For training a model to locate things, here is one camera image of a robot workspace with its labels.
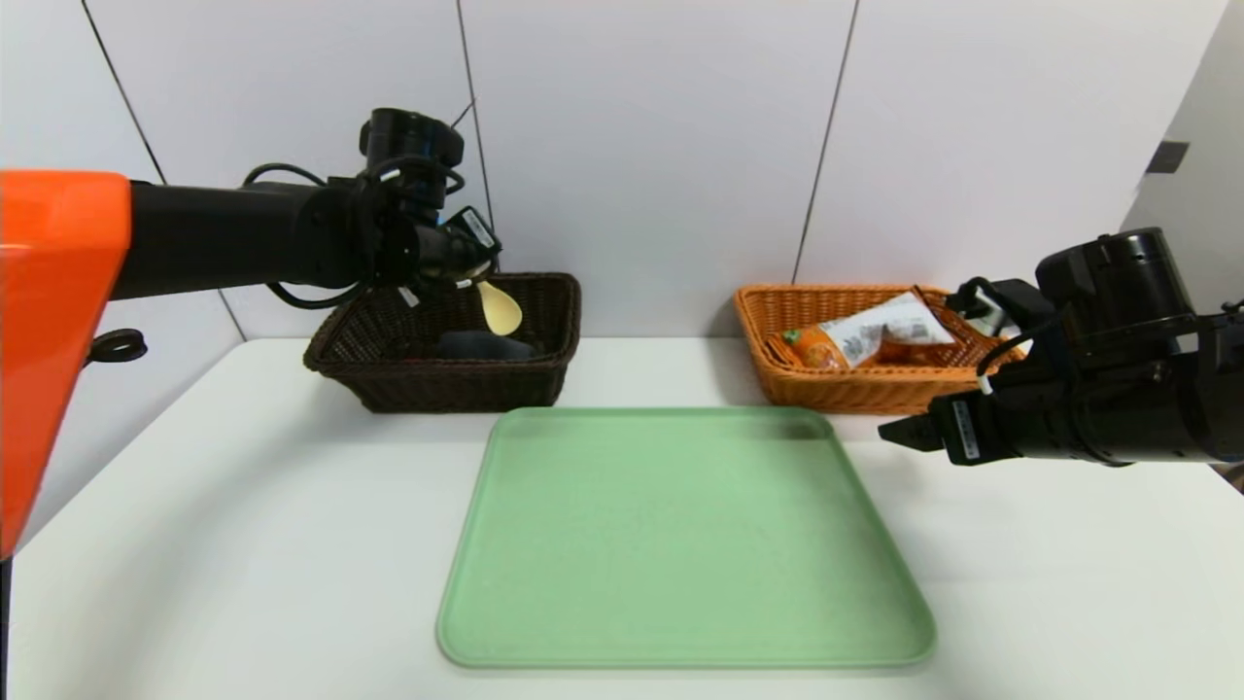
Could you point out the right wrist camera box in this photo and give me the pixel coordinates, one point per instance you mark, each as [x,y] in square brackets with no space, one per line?
[996,303]

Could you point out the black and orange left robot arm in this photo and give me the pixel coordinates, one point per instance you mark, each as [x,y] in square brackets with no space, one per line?
[224,233]

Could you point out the orange and silver snack bag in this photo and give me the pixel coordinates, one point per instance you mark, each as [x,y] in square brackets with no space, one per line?
[865,335]

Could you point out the dark brown wicker basket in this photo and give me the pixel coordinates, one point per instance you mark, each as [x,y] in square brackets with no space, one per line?
[457,379]

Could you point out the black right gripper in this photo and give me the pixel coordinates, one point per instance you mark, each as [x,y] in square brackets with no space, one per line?
[962,429]

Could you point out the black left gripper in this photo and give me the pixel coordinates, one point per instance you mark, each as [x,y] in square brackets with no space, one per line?
[478,233]

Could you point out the dark wall plate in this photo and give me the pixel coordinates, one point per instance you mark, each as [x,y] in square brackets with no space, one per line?
[1166,157]

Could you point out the dark grey towel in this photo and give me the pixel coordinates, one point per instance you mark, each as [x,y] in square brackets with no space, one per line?
[484,345]

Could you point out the light green plastic tray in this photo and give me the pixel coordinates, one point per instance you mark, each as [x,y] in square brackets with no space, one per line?
[680,544]

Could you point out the orange wicker basket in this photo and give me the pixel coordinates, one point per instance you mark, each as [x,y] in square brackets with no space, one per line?
[855,384]

